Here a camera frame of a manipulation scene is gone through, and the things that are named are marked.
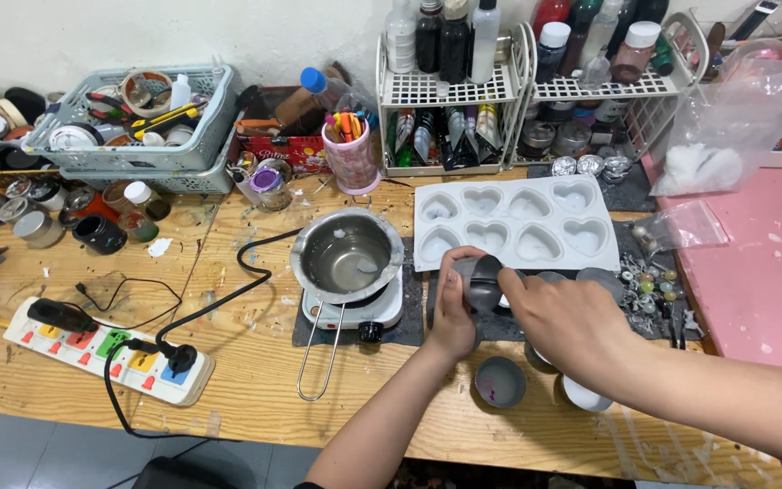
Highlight person's right hand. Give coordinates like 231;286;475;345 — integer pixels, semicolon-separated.
497;268;640;385

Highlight person's left hand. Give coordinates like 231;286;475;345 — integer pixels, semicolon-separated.
426;246;488;363

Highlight small grey metal tin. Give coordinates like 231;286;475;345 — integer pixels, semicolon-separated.
455;254;506;315

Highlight white heart silicone mould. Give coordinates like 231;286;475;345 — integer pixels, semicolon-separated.
413;175;621;273

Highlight metal tin pink residue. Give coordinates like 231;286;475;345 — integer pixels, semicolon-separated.
474;356;528;410

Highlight white electric hot plate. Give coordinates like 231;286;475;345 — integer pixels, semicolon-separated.
301;267;405;344

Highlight large dark grey mat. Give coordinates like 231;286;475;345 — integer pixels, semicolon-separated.
425;223;704;344

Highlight tin with white wax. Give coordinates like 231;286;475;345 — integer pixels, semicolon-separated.
560;374;615;414

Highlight pink checked pen cup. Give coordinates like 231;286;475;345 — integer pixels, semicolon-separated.
321;121;382;197

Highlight heap of beads and wicks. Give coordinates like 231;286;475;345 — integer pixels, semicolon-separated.
616;253;703;350

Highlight white rack with dark bottles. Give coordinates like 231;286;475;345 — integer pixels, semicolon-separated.
375;0;536;178

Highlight bunch of coloured pens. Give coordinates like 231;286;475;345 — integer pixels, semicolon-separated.
324;109;370;144

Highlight small clear plastic bag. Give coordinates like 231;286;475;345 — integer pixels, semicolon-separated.
625;200;730;254

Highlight glass jar purple lid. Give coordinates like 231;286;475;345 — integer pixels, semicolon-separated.
249;166;294;212

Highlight red tin box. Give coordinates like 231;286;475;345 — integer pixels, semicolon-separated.
234;85;338;175

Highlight white rack with capped bottles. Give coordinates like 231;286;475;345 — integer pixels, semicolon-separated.
508;0;710;168

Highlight blue capped bottle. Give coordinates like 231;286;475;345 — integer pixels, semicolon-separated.
274;67;354;128

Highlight small white bottle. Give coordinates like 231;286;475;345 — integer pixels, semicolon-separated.
231;168;263;206

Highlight pink board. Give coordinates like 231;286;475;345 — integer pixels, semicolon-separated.
641;155;782;376

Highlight large clear bag white wax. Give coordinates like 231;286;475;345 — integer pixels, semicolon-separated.
649;58;782;198

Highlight grey plastic basket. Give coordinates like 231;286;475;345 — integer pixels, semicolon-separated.
58;129;240;195

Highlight brown jar white lid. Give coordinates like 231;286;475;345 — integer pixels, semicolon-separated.
123;181;172;222

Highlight grey basket with tools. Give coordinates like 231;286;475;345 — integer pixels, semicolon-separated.
21;63;236;173

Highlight black chair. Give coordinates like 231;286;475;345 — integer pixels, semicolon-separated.
131;455;246;489

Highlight black jar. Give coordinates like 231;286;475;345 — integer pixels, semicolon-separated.
71;214;129;256

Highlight white power strip coloured switches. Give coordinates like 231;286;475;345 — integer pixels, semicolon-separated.
3;297;216;407

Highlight black plug adapter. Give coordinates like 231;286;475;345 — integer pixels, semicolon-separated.
26;298;100;334

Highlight cluster of small candle tins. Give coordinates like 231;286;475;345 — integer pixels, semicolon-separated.
0;175;124;250

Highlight steel melting pot wire handle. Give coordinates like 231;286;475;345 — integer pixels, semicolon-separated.
289;207;406;402

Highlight thick black power cable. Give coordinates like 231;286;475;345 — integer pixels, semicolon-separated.
102;227;305;440

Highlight thin black cable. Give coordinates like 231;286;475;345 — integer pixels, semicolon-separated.
75;277;183;332

